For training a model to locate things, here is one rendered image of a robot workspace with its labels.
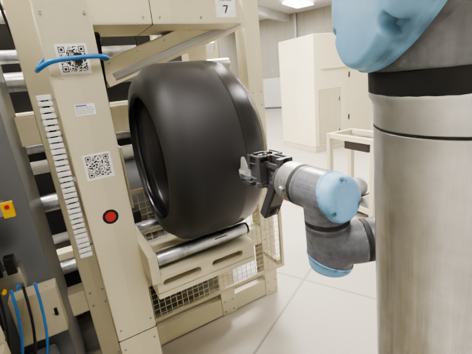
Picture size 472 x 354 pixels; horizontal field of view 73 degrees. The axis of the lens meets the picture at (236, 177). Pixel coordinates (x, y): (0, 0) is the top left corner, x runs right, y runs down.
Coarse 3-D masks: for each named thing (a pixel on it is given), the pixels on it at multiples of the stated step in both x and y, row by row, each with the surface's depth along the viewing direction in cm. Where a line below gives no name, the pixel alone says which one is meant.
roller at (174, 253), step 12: (228, 228) 111; (240, 228) 112; (192, 240) 105; (204, 240) 106; (216, 240) 108; (228, 240) 111; (156, 252) 100; (168, 252) 100; (180, 252) 102; (192, 252) 104
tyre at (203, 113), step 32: (160, 64) 96; (192, 64) 98; (128, 96) 113; (160, 96) 86; (192, 96) 86; (224, 96) 90; (160, 128) 86; (192, 128) 83; (224, 128) 87; (256, 128) 92; (160, 160) 137; (192, 160) 83; (224, 160) 87; (160, 192) 132; (192, 192) 86; (224, 192) 90; (256, 192) 98; (160, 224) 115; (192, 224) 94; (224, 224) 102
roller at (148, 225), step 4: (148, 220) 125; (152, 220) 126; (156, 220) 126; (136, 224) 123; (140, 224) 123; (144, 224) 124; (148, 224) 124; (152, 224) 125; (156, 224) 125; (140, 228) 123; (144, 228) 123; (148, 228) 124; (152, 228) 125; (156, 228) 127
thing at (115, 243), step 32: (32, 0) 76; (64, 0) 79; (64, 32) 80; (96, 64) 86; (64, 96) 83; (96, 96) 87; (64, 128) 85; (96, 128) 89; (96, 192) 92; (96, 224) 94; (128, 224) 99; (96, 256) 97; (128, 256) 101; (128, 288) 104; (128, 320) 106; (128, 352) 108; (160, 352) 115
